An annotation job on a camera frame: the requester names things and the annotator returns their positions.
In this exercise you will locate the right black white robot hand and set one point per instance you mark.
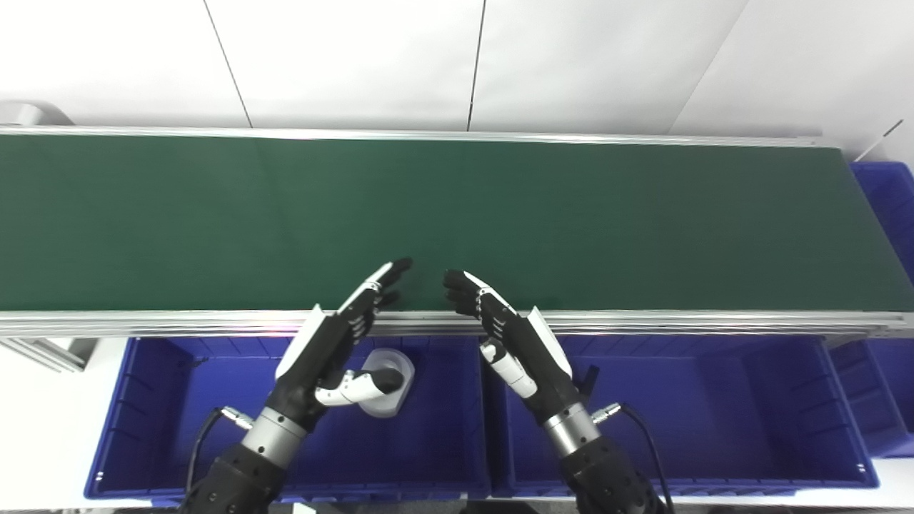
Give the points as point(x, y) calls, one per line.
point(532, 357)

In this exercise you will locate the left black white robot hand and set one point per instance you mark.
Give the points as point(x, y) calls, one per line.
point(314, 357)

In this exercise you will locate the white round plastic part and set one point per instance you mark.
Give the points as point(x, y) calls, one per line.
point(383, 408)

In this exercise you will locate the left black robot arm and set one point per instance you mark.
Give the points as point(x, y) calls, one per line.
point(250, 471)

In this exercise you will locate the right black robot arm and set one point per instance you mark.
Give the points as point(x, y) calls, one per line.
point(600, 471)

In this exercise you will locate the green conveyor belt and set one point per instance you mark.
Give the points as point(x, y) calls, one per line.
point(571, 221)
point(678, 321)

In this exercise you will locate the blue plastic bin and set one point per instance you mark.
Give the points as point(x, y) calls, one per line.
point(714, 414)
point(178, 414)
point(875, 400)

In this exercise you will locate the aluminium conveyor support leg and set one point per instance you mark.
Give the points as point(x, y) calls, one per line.
point(50, 353)

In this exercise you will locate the grey conveyor motor housing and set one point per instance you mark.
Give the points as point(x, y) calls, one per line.
point(28, 116)

